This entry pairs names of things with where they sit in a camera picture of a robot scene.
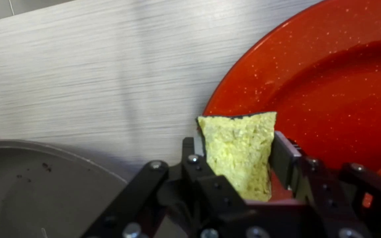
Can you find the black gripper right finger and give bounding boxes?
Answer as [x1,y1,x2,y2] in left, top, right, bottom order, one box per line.
[268,132,346,210]

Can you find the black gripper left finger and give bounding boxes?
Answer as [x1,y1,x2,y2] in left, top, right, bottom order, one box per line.
[181,130,247,214]

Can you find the yellow sponge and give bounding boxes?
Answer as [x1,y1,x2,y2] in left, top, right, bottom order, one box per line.
[196,112,279,204]

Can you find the red plate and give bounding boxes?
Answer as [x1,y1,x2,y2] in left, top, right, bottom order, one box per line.
[202,0,381,198]

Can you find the black frying pan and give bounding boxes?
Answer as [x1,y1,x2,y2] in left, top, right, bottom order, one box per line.
[0,139,130,238]

